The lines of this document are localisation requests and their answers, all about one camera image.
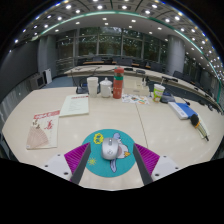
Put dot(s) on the colourful printed leaflet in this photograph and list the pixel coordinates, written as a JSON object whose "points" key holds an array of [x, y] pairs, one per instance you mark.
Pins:
{"points": [[135, 99]]}

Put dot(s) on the dark office chairs group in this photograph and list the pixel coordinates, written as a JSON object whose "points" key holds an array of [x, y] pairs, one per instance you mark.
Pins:
{"points": [[125, 61]]}

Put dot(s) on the white paper cup stack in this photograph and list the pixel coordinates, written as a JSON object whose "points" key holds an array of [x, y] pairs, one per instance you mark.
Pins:
{"points": [[92, 86]]}

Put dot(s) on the ceiling lights group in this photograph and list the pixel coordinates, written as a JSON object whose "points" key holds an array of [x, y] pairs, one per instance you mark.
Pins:
{"points": [[99, 7]]}

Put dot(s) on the black gooseneck microphone base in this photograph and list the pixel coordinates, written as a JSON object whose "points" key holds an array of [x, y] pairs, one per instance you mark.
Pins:
{"points": [[81, 90]]}

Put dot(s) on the red thermos bottle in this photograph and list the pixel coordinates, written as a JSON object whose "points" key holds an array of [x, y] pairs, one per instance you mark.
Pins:
{"points": [[118, 85]]}

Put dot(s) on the white notebook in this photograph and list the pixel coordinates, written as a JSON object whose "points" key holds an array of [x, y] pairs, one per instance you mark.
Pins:
{"points": [[204, 126]]}

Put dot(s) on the round teal cartoon mouse pad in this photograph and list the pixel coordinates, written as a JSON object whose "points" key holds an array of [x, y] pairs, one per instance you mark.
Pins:
{"points": [[100, 168]]}

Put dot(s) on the long curved conference table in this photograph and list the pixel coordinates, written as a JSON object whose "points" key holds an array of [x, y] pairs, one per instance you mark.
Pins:
{"points": [[103, 70]]}

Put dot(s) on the black desk microphone unit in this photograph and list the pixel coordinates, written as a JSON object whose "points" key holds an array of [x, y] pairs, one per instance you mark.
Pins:
{"points": [[169, 79]]}

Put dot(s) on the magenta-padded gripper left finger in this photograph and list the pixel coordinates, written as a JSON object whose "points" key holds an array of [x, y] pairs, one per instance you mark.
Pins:
{"points": [[77, 159]]}

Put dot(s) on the white lidded mug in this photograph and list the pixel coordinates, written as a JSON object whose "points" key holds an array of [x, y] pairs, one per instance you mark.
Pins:
{"points": [[106, 88]]}

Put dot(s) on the red white fan-print booklet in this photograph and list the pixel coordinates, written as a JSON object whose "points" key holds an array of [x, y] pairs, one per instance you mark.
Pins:
{"points": [[45, 128]]}

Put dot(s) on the blue white book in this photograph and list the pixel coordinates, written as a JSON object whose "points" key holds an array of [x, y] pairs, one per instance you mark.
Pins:
{"points": [[181, 110]]}

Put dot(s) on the silver computer mouse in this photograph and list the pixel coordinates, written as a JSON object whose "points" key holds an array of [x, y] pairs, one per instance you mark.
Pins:
{"points": [[110, 148]]}

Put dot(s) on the white standing board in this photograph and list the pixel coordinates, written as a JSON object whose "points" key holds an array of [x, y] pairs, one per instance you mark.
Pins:
{"points": [[48, 75]]}

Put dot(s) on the green printed drink cup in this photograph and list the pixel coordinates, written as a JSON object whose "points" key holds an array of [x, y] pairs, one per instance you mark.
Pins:
{"points": [[158, 92]]}

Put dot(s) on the black office chair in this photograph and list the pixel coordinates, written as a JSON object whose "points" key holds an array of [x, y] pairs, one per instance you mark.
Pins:
{"points": [[5, 146]]}

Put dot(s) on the white paper document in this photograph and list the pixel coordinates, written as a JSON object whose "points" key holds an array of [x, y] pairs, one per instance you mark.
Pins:
{"points": [[75, 105]]}

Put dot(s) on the dark grey conference device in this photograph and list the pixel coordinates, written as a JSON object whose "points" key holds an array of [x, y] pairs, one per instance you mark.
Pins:
{"points": [[167, 98]]}

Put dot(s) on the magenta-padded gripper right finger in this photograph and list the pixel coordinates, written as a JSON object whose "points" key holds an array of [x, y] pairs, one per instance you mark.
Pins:
{"points": [[146, 160]]}

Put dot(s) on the black yellow handheld microphone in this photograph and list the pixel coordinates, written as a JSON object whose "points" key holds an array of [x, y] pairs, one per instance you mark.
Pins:
{"points": [[199, 126]]}

